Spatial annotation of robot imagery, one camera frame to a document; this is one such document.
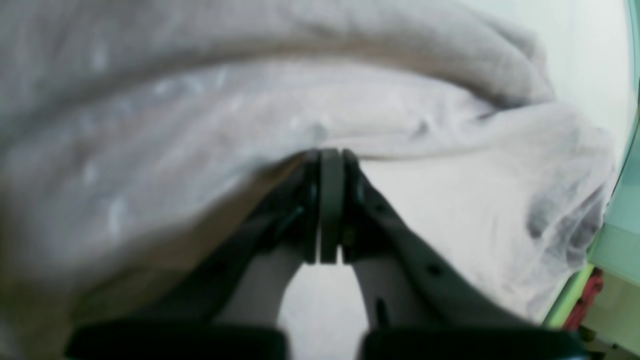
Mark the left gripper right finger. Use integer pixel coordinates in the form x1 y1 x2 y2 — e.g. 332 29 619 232
331 149 588 360

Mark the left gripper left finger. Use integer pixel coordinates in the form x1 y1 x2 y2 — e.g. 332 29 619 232
65 149 332 360

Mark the mauve t-shirt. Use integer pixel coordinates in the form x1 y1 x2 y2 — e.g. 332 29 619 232
1 0 617 360

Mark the red and black clamp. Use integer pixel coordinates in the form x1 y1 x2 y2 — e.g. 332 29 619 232
562 268 604 332

